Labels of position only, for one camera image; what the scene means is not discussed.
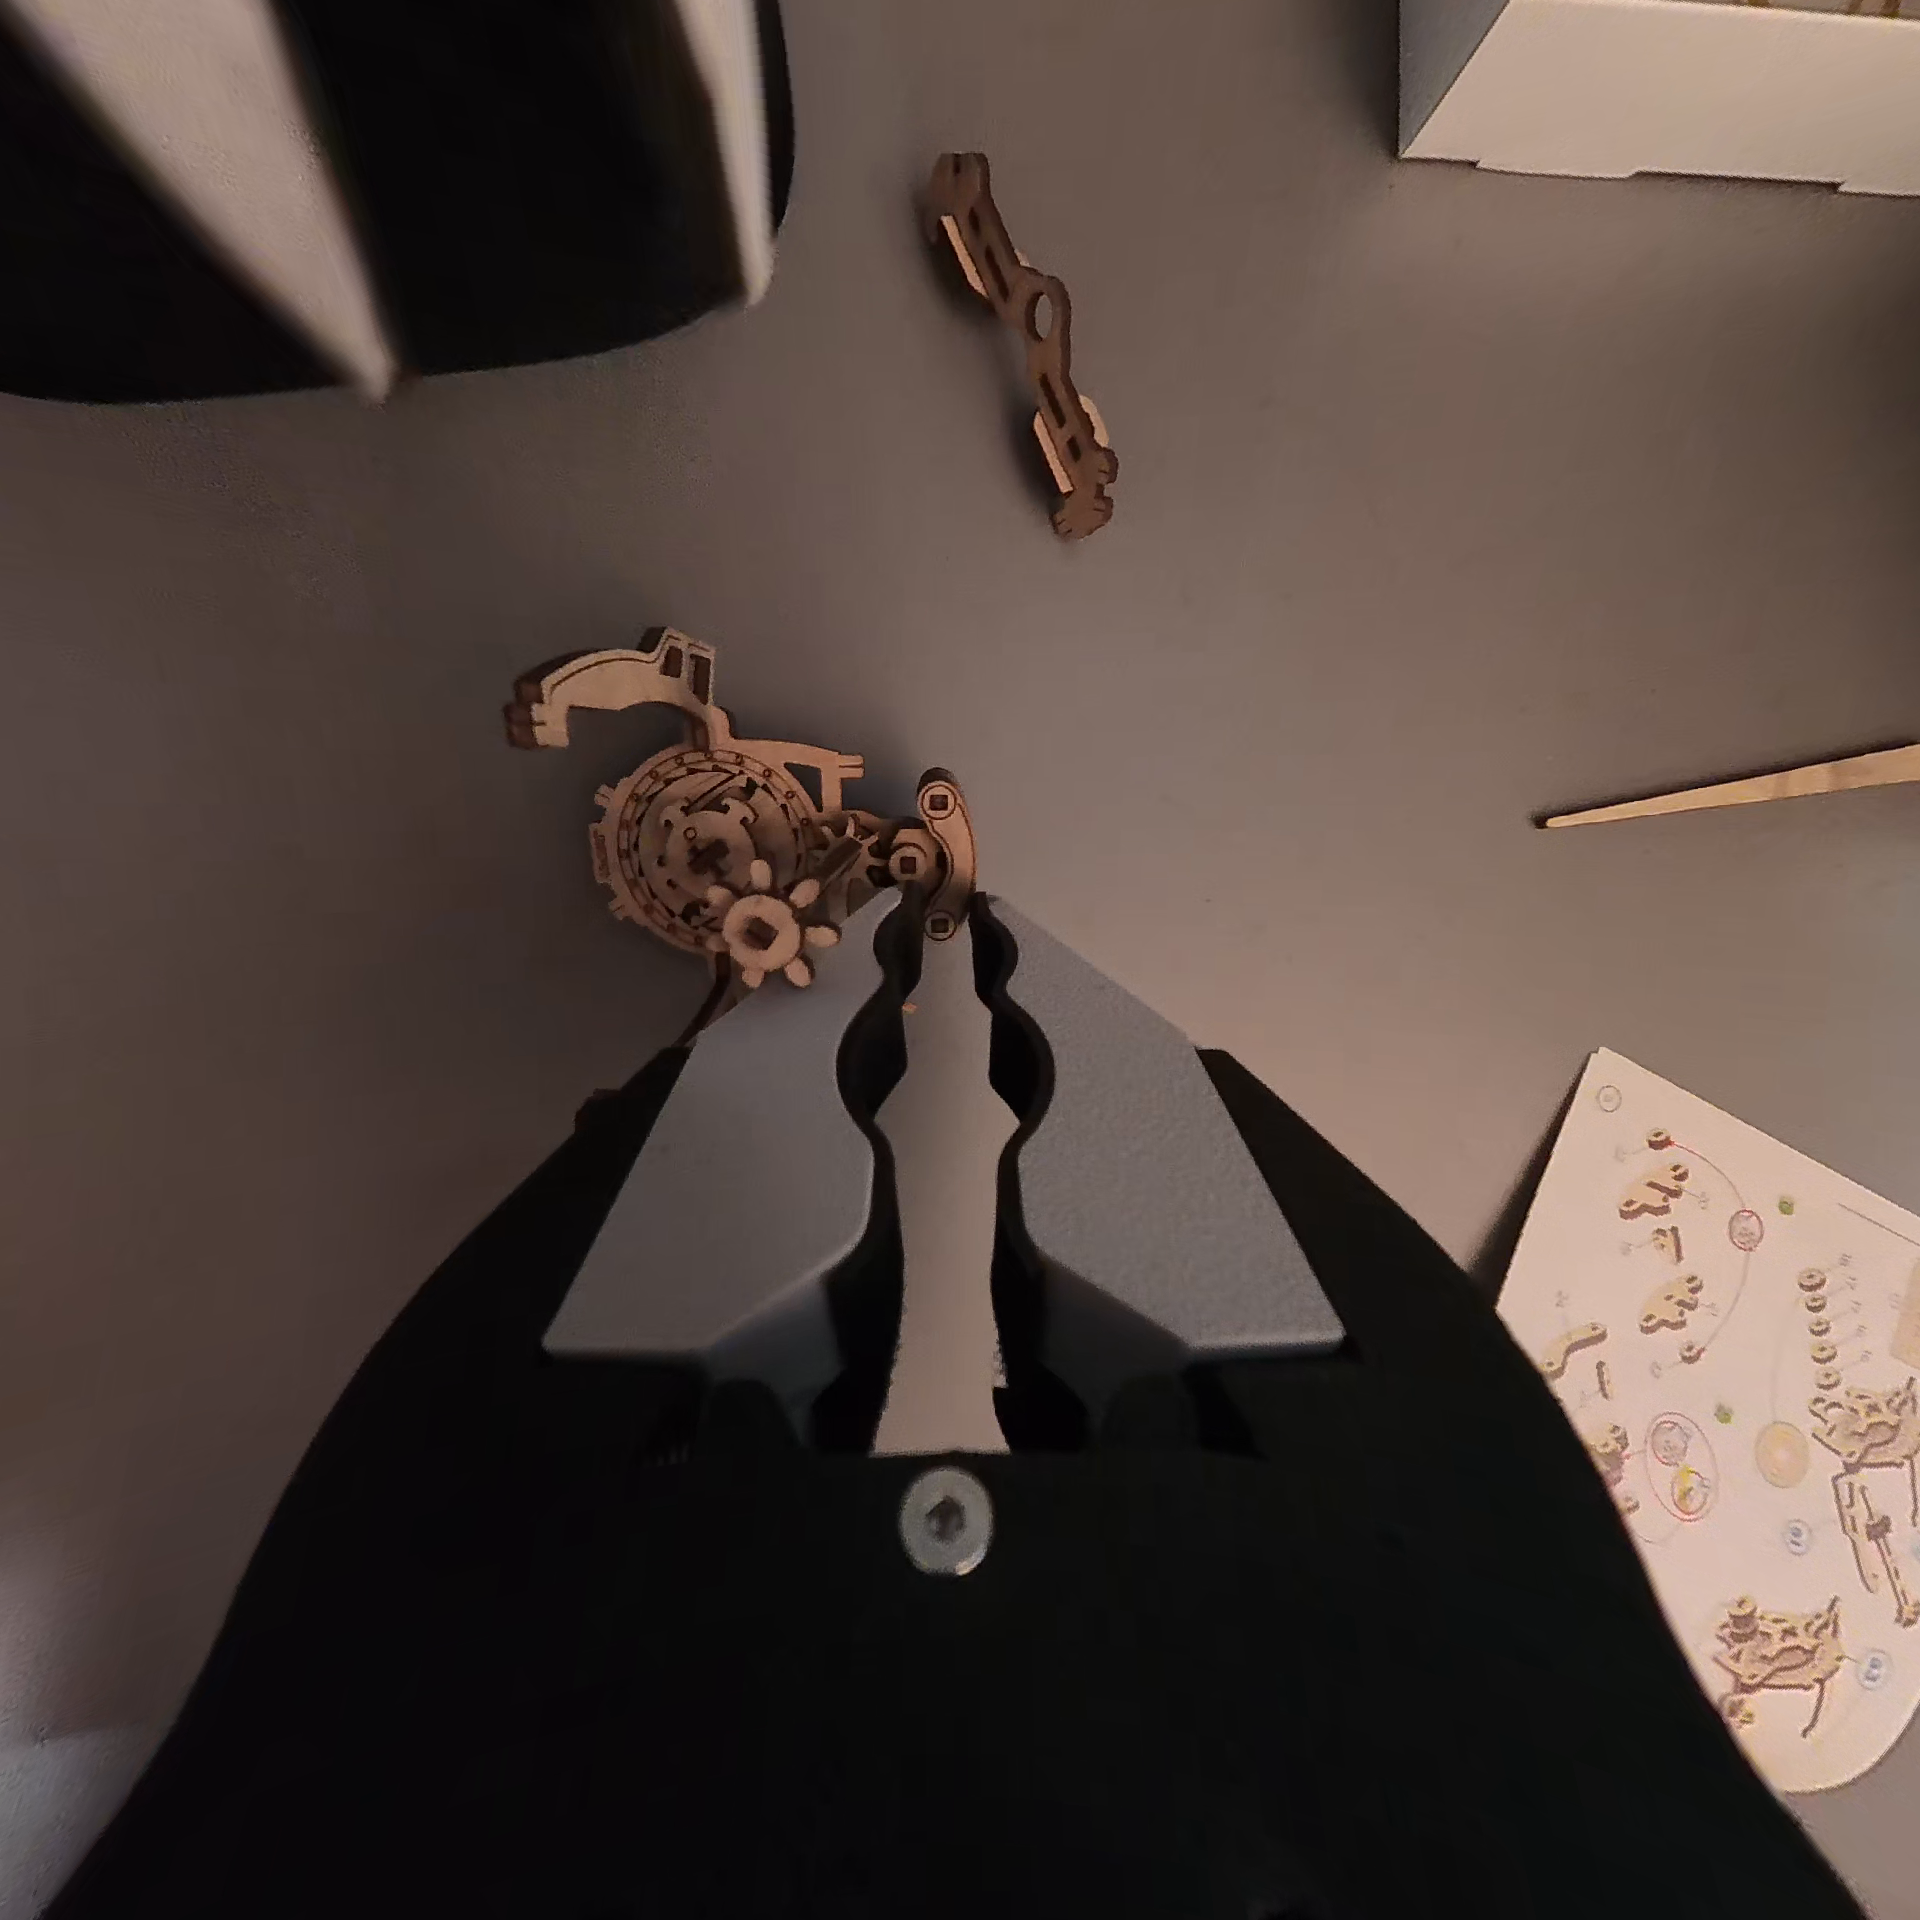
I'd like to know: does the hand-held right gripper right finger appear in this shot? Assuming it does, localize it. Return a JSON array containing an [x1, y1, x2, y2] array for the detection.
[[966, 891, 1347, 1457]]

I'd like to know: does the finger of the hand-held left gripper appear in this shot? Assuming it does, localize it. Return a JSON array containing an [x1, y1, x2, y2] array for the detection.
[[0, 0, 403, 405], [671, 0, 783, 305]]

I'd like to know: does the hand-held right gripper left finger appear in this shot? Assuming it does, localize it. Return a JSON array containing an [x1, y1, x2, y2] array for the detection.
[[544, 891, 933, 1457]]

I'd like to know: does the slotted wooden part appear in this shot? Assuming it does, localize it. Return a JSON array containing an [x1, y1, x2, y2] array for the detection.
[[919, 152, 1121, 541]]

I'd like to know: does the white cardboard box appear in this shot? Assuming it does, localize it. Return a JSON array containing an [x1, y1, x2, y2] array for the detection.
[[1395, 0, 1920, 196]]

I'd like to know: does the pointed wooden stick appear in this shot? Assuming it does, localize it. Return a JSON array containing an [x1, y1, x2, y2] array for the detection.
[[1533, 744, 1920, 833]]

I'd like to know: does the wooden puzzle parts sheet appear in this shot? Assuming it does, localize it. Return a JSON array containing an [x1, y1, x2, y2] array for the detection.
[[1496, 1047, 1920, 1796]]

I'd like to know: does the wooden gear model assembly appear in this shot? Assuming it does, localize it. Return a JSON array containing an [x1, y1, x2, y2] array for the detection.
[[503, 626, 980, 1039]]

